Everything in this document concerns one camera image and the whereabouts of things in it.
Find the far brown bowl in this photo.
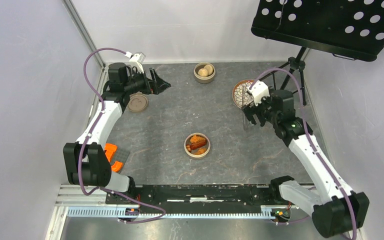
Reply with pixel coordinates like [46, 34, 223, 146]
[193, 62, 216, 84]

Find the near brown bowl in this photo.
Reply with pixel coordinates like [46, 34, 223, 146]
[183, 132, 211, 160]

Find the small sausage piece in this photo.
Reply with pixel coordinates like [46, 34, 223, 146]
[185, 140, 207, 152]

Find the patterned orange plate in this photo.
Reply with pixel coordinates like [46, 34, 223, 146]
[232, 79, 254, 108]

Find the brown bowl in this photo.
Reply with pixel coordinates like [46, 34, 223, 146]
[183, 132, 211, 160]
[193, 62, 216, 84]

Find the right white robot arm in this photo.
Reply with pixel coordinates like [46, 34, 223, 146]
[241, 89, 370, 238]

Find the black music stand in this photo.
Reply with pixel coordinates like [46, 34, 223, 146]
[250, 0, 384, 108]

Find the grey lego baseplate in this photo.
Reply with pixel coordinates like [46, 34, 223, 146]
[111, 148, 130, 173]

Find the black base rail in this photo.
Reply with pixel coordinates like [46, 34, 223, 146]
[105, 184, 302, 215]

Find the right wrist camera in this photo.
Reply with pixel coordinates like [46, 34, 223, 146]
[247, 80, 270, 106]

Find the brown lid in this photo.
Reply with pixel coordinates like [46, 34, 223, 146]
[127, 93, 149, 113]

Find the orange horseshoe toy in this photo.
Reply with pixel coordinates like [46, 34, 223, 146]
[104, 143, 124, 173]

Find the orange fried food piece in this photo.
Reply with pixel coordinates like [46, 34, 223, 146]
[194, 147, 207, 156]

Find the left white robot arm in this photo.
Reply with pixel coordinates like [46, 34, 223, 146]
[63, 63, 171, 204]

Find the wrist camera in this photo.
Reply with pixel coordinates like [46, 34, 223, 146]
[124, 51, 146, 74]
[247, 80, 270, 106]

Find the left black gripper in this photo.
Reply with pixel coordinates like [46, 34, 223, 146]
[123, 67, 170, 95]

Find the round bread bun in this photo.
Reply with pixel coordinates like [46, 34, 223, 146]
[203, 64, 214, 76]

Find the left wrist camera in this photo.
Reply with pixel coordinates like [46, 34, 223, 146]
[124, 51, 146, 74]

